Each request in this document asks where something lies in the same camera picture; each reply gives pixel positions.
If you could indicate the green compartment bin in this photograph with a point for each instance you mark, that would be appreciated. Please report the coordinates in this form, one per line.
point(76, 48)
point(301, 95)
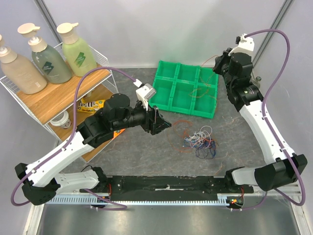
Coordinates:
point(185, 89)

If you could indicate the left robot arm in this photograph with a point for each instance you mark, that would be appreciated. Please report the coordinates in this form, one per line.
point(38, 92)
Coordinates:
point(43, 180)

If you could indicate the right clear glass bottle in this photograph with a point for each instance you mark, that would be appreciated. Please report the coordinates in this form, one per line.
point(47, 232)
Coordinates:
point(257, 81)

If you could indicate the dark green pump bottle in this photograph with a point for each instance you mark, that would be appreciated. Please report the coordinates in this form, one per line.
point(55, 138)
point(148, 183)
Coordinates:
point(46, 58)

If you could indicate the light green pump bottle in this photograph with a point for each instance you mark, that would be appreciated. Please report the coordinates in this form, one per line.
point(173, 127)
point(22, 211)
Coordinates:
point(76, 50)

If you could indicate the orange snack box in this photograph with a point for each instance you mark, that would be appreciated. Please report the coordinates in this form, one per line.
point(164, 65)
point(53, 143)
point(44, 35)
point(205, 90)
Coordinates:
point(116, 133)

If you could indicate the yellow candy bag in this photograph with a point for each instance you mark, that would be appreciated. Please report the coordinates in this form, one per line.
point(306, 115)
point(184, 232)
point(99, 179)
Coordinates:
point(90, 107)

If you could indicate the grey slotted cable duct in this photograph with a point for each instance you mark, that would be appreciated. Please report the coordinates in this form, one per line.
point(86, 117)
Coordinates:
point(88, 199)

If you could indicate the beige pump bottle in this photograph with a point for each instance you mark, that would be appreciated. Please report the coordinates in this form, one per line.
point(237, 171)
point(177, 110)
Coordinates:
point(20, 70)

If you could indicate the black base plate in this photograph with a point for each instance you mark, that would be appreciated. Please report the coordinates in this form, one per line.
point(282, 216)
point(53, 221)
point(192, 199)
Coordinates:
point(168, 187)

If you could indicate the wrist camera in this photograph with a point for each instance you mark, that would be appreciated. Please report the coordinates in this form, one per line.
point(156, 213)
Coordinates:
point(144, 93)
point(244, 45)

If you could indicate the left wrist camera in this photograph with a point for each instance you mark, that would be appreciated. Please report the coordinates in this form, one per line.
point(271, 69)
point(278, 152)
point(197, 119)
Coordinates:
point(144, 93)

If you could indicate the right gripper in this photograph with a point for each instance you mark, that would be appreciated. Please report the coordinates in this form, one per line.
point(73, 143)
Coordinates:
point(218, 65)

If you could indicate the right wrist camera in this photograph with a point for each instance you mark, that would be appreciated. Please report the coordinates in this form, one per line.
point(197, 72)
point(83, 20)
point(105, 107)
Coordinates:
point(244, 45)

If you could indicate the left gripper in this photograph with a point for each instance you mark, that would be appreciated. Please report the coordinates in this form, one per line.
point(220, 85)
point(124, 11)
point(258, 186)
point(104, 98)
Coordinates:
point(155, 122)

